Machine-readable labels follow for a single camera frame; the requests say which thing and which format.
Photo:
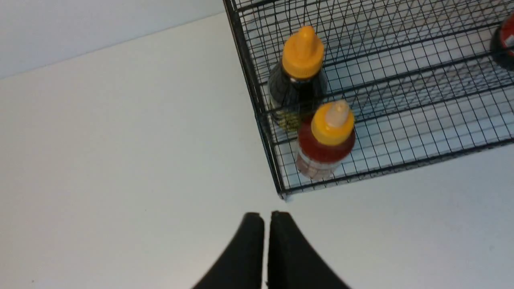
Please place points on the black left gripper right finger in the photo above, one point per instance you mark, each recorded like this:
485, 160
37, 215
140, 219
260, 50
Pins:
292, 262

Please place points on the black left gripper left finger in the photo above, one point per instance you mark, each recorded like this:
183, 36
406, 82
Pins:
240, 265

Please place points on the red ketchup bottle yellow cap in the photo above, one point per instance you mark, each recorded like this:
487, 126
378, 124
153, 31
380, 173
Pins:
325, 139

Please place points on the oyster sauce bottle yellow cap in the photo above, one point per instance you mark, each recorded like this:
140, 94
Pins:
297, 82

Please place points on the soy sauce bottle red label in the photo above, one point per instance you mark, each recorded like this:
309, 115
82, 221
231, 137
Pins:
502, 42

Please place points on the black wire mesh rack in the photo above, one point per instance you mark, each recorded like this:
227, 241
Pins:
418, 74

